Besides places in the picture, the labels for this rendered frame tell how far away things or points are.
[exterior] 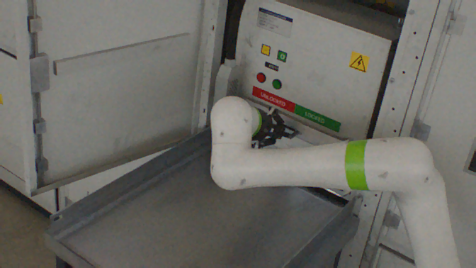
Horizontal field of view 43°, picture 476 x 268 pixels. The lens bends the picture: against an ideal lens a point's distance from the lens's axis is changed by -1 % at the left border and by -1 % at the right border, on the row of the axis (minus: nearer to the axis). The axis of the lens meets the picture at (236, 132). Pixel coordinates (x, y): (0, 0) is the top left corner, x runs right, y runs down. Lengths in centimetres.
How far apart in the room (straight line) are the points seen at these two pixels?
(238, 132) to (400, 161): 41
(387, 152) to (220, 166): 41
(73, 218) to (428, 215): 92
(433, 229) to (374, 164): 22
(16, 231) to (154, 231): 142
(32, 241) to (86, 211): 125
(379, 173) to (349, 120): 49
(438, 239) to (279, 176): 39
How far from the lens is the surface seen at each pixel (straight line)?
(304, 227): 179
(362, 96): 176
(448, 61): 157
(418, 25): 159
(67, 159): 187
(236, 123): 148
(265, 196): 188
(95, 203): 175
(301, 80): 184
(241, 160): 146
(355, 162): 135
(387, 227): 183
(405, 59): 163
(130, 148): 199
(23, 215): 312
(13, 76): 282
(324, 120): 185
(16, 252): 293
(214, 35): 193
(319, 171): 138
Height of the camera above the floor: 195
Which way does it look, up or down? 30 degrees down
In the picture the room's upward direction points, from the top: 8 degrees clockwise
